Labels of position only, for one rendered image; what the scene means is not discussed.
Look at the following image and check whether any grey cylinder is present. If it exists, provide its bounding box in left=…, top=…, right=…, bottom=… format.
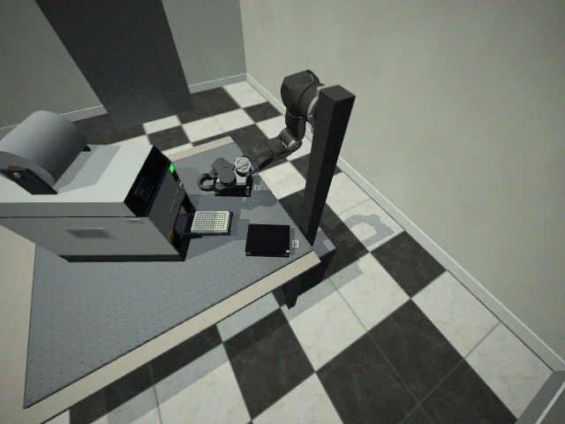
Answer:
left=0, top=110, right=87, bottom=187

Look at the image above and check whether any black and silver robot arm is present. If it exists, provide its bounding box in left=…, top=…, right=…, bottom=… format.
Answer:
left=235, top=70, right=339, bottom=177

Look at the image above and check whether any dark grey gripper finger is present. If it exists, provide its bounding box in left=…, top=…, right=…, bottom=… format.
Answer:
left=197, top=171, right=218, bottom=185
left=198, top=182, right=226, bottom=192

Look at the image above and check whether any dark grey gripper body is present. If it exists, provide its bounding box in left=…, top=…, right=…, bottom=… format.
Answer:
left=211, top=158, right=248, bottom=188

